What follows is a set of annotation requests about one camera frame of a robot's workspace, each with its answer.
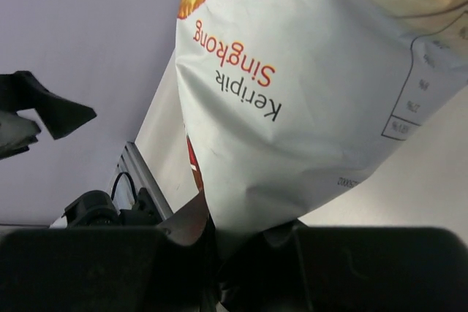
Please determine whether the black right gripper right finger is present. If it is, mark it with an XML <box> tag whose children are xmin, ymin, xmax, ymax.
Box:
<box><xmin>219</xmin><ymin>224</ymin><xmax>467</xmax><ymax>311</ymax></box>

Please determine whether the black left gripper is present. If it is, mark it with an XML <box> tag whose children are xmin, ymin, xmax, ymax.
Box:
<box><xmin>1</xmin><ymin>71</ymin><xmax>97</xmax><ymax>160</ymax></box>

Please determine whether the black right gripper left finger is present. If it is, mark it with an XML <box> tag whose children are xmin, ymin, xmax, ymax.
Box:
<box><xmin>1</xmin><ymin>227</ymin><xmax>216</xmax><ymax>311</ymax></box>

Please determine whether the brown Chuba barbeque bag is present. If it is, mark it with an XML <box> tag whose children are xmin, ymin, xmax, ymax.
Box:
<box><xmin>175</xmin><ymin>0</ymin><xmax>467</xmax><ymax>245</ymax></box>

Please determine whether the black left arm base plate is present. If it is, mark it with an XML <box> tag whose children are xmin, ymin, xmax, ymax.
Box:
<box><xmin>118</xmin><ymin>188</ymin><xmax>162</xmax><ymax>227</ymax></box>

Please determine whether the aluminium mounting rail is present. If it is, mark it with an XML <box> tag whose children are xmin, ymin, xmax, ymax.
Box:
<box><xmin>106</xmin><ymin>142</ymin><xmax>173</xmax><ymax>220</ymax></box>

